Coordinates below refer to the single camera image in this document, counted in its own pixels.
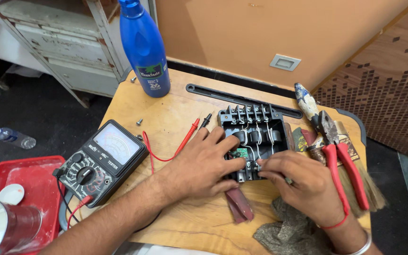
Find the person's right hand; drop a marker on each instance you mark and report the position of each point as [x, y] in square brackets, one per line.
[310, 187]

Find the clear plastic water bottle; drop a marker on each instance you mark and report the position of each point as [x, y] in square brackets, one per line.
[14, 138]

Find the red plastic tray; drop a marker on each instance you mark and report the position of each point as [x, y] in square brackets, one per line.
[37, 184]

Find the worn paint brush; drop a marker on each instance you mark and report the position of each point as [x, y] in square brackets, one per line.
[374, 198]

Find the black electrical terminal box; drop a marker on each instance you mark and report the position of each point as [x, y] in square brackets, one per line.
[260, 131]

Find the reddish brown sandpaper piece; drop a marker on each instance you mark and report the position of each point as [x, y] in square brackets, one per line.
[241, 207]

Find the person's left hand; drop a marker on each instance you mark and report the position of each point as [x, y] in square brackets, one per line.
[200, 170]

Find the small metal screw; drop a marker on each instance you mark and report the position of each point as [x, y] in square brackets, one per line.
[139, 136]
[139, 121]
[133, 79]

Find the small red sandpaper piece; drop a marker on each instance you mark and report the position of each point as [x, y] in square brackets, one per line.
[309, 136]

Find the red test lead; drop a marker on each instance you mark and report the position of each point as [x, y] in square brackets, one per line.
[187, 137]

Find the silver bangle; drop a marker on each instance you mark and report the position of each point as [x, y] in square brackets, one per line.
[367, 244]

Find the grey wall switch plate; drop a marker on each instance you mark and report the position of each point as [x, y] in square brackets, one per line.
[284, 63]

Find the white worn metal cabinet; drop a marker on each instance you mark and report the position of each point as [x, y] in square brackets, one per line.
[69, 46]

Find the black analog multimeter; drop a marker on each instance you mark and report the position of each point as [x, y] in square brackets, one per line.
[108, 159]

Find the person's right fingers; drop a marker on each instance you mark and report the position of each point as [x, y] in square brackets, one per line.
[276, 163]

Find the paint-stained screwdriver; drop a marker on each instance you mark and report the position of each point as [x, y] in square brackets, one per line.
[306, 101]

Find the brown patterned wooden panel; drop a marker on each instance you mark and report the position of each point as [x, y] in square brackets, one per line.
[384, 88]

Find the grey patterned cloth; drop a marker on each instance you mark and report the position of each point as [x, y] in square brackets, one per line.
[292, 233]

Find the steel cup with white paste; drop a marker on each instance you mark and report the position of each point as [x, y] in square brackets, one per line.
[5, 226]

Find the small white round lid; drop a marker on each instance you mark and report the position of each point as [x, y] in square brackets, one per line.
[11, 194]

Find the green sandpaper piece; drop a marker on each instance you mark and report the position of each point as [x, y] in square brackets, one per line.
[299, 140]

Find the blue plastic bottle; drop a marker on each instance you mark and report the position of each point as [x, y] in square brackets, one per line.
[147, 53]

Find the long black plastic strip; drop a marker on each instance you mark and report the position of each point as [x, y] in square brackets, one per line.
[225, 95]

